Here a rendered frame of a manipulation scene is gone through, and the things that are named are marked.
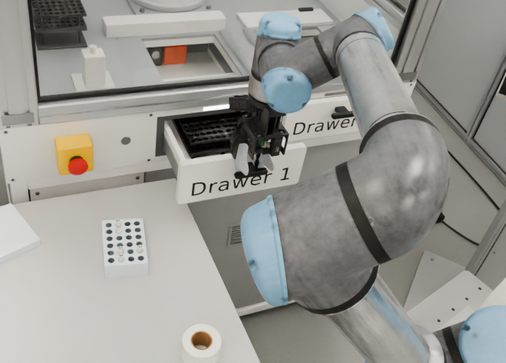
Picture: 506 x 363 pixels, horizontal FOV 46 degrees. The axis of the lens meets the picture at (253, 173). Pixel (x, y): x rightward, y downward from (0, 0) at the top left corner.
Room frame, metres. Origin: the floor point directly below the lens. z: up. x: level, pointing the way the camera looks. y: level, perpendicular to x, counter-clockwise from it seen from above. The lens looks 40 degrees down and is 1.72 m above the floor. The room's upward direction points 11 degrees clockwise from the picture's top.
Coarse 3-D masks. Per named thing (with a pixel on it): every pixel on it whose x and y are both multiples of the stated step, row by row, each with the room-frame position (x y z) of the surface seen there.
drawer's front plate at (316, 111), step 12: (336, 96) 1.29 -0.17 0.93; (312, 108) 1.24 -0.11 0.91; (324, 108) 1.25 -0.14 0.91; (348, 108) 1.29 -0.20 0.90; (288, 120) 1.21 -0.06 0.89; (300, 120) 1.22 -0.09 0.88; (312, 120) 1.24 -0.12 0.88; (324, 120) 1.26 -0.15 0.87; (336, 120) 1.28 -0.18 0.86; (288, 132) 1.21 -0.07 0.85; (312, 132) 1.25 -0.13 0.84; (324, 132) 1.26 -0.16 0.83; (336, 132) 1.28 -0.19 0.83; (348, 132) 1.30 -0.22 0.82
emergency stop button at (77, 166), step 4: (72, 160) 0.91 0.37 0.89; (76, 160) 0.91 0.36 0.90; (80, 160) 0.91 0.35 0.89; (84, 160) 0.92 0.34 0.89; (72, 164) 0.90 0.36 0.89; (76, 164) 0.90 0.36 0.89; (80, 164) 0.91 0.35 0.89; (84, 164) 0.91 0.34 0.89; (68, 168) 0.90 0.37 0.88; (72, 168) 0.90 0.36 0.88; (76, 168) 0.90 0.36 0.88; (80, 168) 0.91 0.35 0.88; (84, 168) 0.91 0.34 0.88; (72, 172) 0.90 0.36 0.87; (76, 172) 0.90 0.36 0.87; (80, 172) 0.91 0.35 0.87
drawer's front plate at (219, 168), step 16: (192, 160) 0.94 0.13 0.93; (208, 160) 0.95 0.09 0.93; (224, 160) 0.96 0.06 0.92; (288, 160) 1.04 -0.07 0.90; (192, 176) 0.93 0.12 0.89; (208, 176) 0.95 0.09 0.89; (224, 176) 0.97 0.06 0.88; (272, 176) 1.03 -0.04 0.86; (288, 176) 1.05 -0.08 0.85; (176, 192) 0.93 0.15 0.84; (208, 192) 0.95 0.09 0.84; (224, 192) 0.97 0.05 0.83; (240, 192) 0.99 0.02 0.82
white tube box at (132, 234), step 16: (112, 224) 0.85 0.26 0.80; (128, 224) 0.86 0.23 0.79; (112, 240) 0.80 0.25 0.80; (128, 240) 0.81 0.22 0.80; (144, 240) 0.82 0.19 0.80; (112, 256) 0.76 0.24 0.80; (128, 256) 0.77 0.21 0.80; (144, 256) 0.78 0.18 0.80; (112, 272) 0.74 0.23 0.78; (128, 272) 0.75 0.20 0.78; (144, 272) 0.76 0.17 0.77
